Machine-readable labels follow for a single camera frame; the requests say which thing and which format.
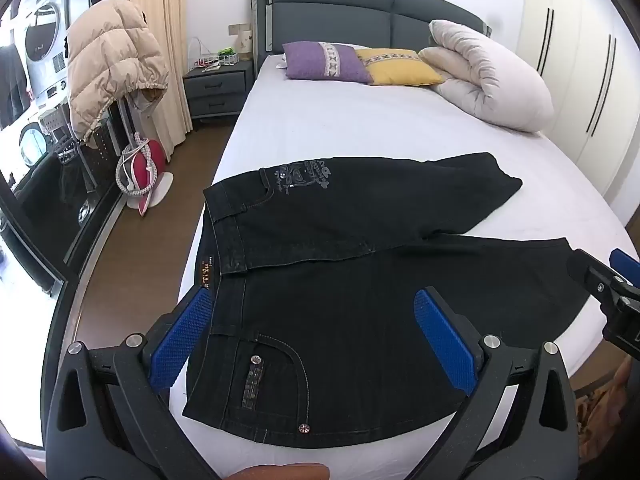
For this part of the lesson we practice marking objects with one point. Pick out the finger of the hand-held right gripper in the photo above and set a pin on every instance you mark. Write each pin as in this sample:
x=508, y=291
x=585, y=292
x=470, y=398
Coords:
x=627, y=267
x=600, y=280

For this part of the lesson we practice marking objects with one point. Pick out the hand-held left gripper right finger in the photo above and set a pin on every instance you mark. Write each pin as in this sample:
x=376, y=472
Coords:
x=442, y=340

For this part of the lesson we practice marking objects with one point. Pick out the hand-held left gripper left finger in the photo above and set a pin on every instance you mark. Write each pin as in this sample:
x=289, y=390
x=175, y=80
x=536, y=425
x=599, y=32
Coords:
x=185, y=340

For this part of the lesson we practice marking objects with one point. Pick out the black denim pants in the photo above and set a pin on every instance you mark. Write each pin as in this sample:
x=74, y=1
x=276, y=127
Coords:
x=350, y=285

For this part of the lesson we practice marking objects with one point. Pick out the person's left hand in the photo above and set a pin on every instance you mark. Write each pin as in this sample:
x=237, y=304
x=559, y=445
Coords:
x=280, y=473

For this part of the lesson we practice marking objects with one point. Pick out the brown patterned cloth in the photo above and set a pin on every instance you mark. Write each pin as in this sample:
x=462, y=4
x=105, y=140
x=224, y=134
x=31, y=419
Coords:
x=610, y=410

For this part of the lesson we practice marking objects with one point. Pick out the red steam iron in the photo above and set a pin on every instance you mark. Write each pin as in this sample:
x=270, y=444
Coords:
x=147, y=170

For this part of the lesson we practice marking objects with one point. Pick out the black framed glass door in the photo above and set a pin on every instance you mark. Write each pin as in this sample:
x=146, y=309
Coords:
x=30, y=220

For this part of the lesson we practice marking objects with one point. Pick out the black perforated panel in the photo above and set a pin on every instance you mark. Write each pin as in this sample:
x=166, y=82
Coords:
x=107, y=155

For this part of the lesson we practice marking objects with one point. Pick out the white wardrobe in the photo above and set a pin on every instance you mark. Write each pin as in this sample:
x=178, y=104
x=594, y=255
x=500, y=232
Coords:
x=580, y=60

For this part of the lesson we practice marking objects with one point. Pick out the white folded duvet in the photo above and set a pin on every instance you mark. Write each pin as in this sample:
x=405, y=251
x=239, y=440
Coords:
x=490, y=80

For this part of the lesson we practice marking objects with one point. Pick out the bed with white sheet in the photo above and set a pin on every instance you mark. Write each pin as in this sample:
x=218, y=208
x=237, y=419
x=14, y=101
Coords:
x=350, y=125

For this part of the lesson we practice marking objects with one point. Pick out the grey nightstand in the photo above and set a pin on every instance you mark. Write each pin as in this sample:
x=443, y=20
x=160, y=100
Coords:
x=217, y=90

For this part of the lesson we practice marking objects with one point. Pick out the yellow pillow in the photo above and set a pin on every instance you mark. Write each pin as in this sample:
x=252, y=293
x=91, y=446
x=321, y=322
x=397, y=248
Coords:
x=400, y=67

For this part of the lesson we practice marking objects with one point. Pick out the beige puffer jacket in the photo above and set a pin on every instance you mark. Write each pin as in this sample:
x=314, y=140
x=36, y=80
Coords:
x=112, y=60

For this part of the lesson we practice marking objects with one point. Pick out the purple pillow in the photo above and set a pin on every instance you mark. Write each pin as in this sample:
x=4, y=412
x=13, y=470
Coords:
x=325, y=62

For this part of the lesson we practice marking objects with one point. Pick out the small white box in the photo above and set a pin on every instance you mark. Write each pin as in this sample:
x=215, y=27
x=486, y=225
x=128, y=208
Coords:
x=245, y=42

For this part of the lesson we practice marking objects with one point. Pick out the beige curtain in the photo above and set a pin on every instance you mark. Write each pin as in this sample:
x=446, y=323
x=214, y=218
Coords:
x=165, y=20

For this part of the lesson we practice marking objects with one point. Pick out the white washing machine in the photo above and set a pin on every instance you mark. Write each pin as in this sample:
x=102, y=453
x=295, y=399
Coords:
x=45, y=35

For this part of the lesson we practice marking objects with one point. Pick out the dark grey sofa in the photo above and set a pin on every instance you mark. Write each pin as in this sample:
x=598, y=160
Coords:
x=350, y=15

